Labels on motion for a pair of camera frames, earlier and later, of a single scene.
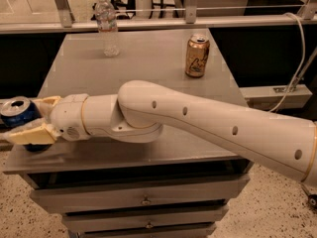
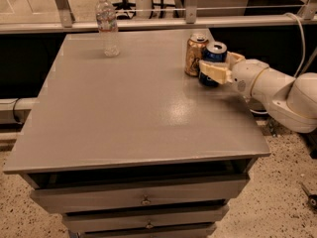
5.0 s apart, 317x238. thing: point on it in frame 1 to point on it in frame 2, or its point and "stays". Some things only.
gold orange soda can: [196, 56] stays
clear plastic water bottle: [107, 26] stays
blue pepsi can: [20, 109] to [216, 52]
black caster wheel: [312, 198] stays
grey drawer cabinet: [159, 187] stays
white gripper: [67, 116] to [244, 75]
